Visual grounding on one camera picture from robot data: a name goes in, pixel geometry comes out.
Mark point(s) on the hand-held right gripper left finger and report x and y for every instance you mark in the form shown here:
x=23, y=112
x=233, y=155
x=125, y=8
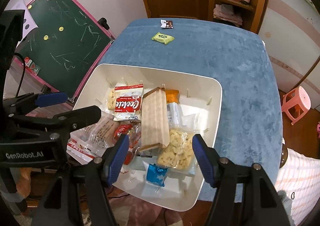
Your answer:
x=117, y=158

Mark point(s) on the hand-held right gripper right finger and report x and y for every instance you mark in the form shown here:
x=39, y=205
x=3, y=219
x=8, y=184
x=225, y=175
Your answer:
x=203, y=161

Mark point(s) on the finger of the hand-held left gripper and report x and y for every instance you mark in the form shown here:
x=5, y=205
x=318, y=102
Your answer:
x=80, y=115
x=51, y=98

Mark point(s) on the clear packet with red print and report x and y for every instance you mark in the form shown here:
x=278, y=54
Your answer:
x=102, y=128

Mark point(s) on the small clear puffed snack packet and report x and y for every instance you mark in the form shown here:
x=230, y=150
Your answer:
x=176, y=152

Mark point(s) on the large clear puffed snack bag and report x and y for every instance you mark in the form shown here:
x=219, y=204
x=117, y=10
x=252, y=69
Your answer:
x=110, y=100

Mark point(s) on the blue foil snack packet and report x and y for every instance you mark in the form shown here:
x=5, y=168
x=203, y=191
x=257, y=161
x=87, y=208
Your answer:
x=156, y=174

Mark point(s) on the long beige wafer packet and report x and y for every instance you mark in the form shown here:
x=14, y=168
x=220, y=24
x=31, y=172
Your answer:
x=155, y=118

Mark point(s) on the orange snack packet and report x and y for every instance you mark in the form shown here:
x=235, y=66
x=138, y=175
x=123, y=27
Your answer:
x=172, y=95

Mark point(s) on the white plastic bin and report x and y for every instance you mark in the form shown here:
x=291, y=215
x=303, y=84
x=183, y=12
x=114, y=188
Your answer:
x=200, y=86

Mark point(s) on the person's left hand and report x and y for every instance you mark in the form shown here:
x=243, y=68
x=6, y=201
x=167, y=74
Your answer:
x=23, y=182

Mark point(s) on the red white picture snack packet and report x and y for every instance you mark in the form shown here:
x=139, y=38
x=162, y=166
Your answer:
x=80, y=150

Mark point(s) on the red white cookie packet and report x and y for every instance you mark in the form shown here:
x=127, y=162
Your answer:
x=128, y=105

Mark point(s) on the pink cloth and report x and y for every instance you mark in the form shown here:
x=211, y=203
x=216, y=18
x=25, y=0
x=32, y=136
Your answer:
x=140, y=207

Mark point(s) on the white labelled clear packet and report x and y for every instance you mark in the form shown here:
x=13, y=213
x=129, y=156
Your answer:
x=175, y=115

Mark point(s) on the white paper with black dots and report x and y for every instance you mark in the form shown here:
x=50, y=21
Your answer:
x=25, y=21

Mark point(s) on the black easel clamp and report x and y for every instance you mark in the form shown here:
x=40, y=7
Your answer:
x=103, y=23

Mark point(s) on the white pink striped blanket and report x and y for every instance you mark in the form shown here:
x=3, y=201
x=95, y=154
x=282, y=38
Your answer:
x=297, y=181

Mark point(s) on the blue tablecloth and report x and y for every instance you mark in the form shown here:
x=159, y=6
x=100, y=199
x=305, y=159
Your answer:
x=237, y=66

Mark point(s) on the pink plastic stool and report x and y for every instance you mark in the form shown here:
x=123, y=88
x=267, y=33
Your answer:
x=296, y=103

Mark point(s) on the green snack packet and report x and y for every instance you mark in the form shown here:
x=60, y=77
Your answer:
x=162, y=37

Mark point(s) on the pink toy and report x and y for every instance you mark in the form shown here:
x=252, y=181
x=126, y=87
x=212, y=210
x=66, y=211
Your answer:
x=318, y=128

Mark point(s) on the dark brown snack packet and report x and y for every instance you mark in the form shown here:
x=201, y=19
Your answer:
x=167, y=24

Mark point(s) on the folded pink clothes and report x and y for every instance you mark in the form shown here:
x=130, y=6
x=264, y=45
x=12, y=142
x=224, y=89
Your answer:
x=227, y=13

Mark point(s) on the white wardrobe with pink stripes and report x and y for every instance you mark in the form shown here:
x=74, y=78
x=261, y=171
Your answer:
x=292, y=36

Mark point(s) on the green chalkboard with pink frame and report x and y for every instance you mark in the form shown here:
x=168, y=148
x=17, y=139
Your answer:
x=65, y=46

